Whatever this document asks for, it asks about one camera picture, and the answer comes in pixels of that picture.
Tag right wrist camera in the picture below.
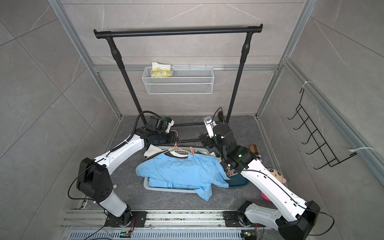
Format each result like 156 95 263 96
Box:
203 115 217 138

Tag pink plush doll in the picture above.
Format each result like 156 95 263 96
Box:
261 168 287 202

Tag clothespins in tray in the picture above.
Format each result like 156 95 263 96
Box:
226 167 238 178

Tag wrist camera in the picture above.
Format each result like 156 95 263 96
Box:
203 115 217 138
164 117 175 133

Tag white garment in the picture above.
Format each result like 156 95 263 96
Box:
144 145 163 159

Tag white laundry basket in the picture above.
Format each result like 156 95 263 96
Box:
143 146 216 194

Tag teal clothespin tray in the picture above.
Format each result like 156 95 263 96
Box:
226 173 249 189

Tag black clothes rack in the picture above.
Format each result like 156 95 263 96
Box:
94 24 263 124

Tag pink wire hanger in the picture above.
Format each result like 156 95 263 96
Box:
164 143 195 156

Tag black wall hook rack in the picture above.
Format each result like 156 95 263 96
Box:
287 89 357 170

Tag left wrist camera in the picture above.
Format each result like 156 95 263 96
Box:
164 117 175 133

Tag light blue t-shirt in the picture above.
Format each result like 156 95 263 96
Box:
136 154 230 201

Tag yellow tissue pack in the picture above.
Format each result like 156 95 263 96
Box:
151 62 173 78

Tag plaid case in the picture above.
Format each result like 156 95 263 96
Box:
249 145 260 157

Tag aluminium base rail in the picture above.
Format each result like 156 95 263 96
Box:
59 209 310 240

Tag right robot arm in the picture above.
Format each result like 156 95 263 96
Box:
199 109 322 240

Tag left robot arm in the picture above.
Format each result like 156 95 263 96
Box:
72 111 178 227

